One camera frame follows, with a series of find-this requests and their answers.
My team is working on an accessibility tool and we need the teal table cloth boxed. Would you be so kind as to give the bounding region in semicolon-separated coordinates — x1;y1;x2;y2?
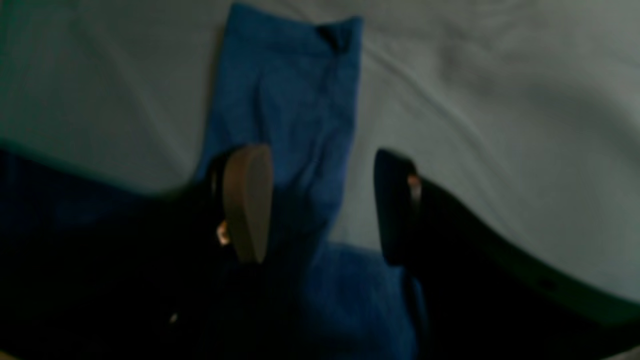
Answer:
1;0;639;305

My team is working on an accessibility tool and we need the dark blue t-shirt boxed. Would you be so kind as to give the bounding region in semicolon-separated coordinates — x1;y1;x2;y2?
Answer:
1;3;425;360

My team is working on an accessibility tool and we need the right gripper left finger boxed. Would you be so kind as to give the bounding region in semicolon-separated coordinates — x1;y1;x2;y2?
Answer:
1;144;274;360

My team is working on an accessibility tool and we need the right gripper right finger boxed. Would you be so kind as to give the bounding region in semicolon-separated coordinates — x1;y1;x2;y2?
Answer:
374;149;639;360

